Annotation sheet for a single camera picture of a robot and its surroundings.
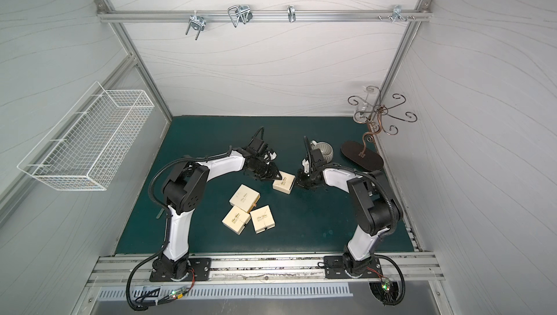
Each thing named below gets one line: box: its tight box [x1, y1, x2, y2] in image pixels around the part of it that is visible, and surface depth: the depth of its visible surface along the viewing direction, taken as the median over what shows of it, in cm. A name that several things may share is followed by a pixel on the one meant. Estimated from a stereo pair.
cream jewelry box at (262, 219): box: [250, 204, 276, 235], surface depth 84 cm
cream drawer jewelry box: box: [271, 170, 296, 195], surface depth 94 cm
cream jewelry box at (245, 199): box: [229, 184, 261, 214], surface depth 90 cm
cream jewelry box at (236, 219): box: [221, 204, 251, 236], surface depth 84 cm
